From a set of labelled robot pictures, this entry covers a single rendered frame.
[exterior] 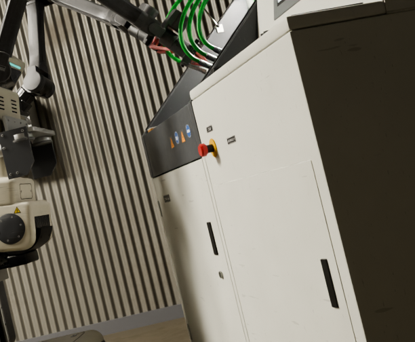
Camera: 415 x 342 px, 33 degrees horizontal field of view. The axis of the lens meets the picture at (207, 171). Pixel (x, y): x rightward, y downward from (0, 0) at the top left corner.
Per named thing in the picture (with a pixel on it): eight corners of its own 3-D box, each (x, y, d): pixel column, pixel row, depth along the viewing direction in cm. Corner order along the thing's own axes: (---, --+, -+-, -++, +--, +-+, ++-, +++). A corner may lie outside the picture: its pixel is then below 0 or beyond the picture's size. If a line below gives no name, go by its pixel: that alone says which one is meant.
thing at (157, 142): (152, 177, 265) (143, 135, 266) (164, 174, 267) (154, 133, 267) (199, 157, 206) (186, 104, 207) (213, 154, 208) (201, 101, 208)
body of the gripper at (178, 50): (201, 40, 241) (183, 28, 241) (184, 65, 240) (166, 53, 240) (200, 45, 247) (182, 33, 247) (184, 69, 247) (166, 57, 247)
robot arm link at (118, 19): (123, 29, 269) (112, 20, 261) (140, 3, 269) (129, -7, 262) (146, 43, 264) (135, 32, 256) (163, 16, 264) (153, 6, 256)
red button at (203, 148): (199, 161, 194) (194, 142, 194) (213, 158, 196) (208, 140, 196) (205, 159, 189) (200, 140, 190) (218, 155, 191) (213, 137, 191)
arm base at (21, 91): (11, 102, 279) (0, 99, 267) (24, 87, 279) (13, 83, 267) (28, 117, 279) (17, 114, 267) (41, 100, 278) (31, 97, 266)
